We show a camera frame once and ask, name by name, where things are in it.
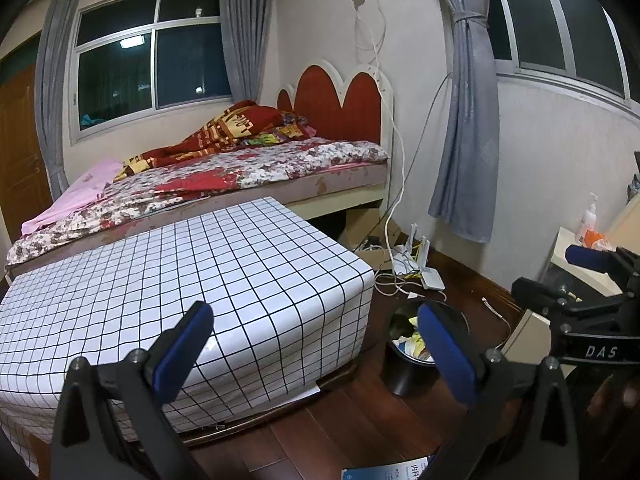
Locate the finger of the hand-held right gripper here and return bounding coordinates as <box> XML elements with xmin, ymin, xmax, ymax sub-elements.
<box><xmin>565</xmin><ymin>243</ymin><xmax>640</xmax><ymax>287</ymax></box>
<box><xmin>511</xmin><ymin>276</ymin><xmax>627</xmax><ymax>330</ymax></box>

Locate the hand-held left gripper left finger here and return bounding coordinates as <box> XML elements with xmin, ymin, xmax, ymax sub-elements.
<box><xmin>50</xmin><ymin>301</ymin><xmax>216</xmax><ymax>480</ymax></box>

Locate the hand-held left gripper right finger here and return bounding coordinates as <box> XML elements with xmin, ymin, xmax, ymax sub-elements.
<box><xmin>417</xmin><ymin>302</ymin><xmax>582</xmax><ymax>480</ymax></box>

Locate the black trash bin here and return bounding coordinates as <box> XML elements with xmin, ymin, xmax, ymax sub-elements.
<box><xmin>381</xmin><ymin>300</ymin><xmax>472</xmax><ymax>397</ymax></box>

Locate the person's right hand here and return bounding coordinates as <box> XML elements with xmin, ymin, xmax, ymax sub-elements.
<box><xmin>586</xmin><ymin>366</ymin><xmax>640</xmax><ymax>462</ymax></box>

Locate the orange packet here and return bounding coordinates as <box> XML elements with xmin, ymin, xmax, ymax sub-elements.
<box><xmin>582</xmin><ymin>230</ymin><xmax>622</xmax><ymax>252</ymax></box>

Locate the white bedside cabinet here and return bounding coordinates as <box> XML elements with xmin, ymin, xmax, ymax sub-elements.
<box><xmin>500</xmin><ymin>187</ymin><xmax>640</xmax><ymax>362</ymax></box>

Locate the white pump bottle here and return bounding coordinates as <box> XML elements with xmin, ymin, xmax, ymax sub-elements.
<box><xmin>575</xmin><ymin>192</ymin><xmax>600</xmax><ymax>247</ymax></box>

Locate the white flat modem box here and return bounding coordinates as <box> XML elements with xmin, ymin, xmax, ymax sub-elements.
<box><xmin>420</xmin><ymin>267</ymin><xmax>447</xmax><ymax>291</ymax></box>

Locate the white checked tablecloth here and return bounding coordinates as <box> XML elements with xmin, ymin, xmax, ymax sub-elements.
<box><xmin>0</xmin><ymin>197</ymin><xmax>376</xmax><ymax>477</ymax></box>

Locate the white router with antennas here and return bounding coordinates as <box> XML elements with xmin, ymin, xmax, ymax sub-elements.
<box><xmin>391</xmin><ymin>222</ymin><xmax>432</xmax><ymax>277</ymax></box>

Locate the blue white leaflet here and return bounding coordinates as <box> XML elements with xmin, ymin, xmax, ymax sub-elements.
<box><xmin>341</xmin><ymin>455</ymin><xmax>434</xmax><ymax>480</ymax></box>

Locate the cardboard box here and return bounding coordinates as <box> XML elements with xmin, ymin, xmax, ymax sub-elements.
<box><xmin>344</xmin><ymin>206</ymin><xmax>402</xmax><ymax>274</ymax></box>

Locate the tied grey curtain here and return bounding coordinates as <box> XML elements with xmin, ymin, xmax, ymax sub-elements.
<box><xmin>422</xmin><ymin>0</ymin><xmax>502</xmax><ymax>245</ymax></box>

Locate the pink blanket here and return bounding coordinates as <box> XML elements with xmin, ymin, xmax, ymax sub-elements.
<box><xmin>20</xmin><ymin>160</ymin><xmax>126</xmax><ymax>234</ymax></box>

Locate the mauve mattress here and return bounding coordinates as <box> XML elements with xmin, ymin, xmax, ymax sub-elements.
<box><xmin>5</xmin><ymin>161</ymin><xmax>389</xmax><ymax>268</ymax></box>

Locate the bed with floral cover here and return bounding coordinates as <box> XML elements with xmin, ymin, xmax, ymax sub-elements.
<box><xmin>6</xmin><ymin>139</ymin><xmax>390</xmax><ymax>266</ymax></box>

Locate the red patterned blanket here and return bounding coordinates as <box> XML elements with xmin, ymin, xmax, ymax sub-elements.
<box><xmin>114</xmin><ymin>100</ymin><xmax>311</xmax><ymax>184</ymax></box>

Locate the white framed corner window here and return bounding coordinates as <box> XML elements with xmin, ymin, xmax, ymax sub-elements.
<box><xmin>487</xmin><ymin>0</ymin><xmax>640</xmax><ymax>122</ymax></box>

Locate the colourful pillow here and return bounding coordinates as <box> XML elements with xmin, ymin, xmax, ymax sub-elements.
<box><xmin>245</xmin><ymin>112</ymin><xmax>317</xmax><ymax>147</ymax></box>

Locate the brown wooden door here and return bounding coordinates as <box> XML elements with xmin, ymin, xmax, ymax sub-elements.
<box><xmin>0</xmin><ymin>30</ymin><xmax>54</xmax><ymax>242</ymax></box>

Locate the short white charging cable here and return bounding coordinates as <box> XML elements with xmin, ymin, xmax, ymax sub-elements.
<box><xmin>480</xmin><ymin>295</ymin><xmax>509</xmax><ymax>322</ymax></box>

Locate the coiled white floor cable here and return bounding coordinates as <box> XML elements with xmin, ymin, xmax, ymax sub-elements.
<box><xmin>372</xmin><ymin>269</ymin><xmax>427</xmax><ymax>302</ymax></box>

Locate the long white cable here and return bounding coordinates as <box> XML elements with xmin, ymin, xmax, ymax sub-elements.
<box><xmin>354</xmin><ymin>0</ymin><xmax>407</xmax><ymax>281</ymax></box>

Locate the thin grey cable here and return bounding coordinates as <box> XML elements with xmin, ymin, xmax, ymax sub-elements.
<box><xmin>385</xmin><ymin>72</ymin><xmax>454</xmax><ymax>222</ymax></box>

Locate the white bed frame red headboard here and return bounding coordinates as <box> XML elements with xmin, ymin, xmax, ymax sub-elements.
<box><xmin>276</xmin><ymin>58</ymin><xmax>396</xmax><ymax>221</ymax></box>

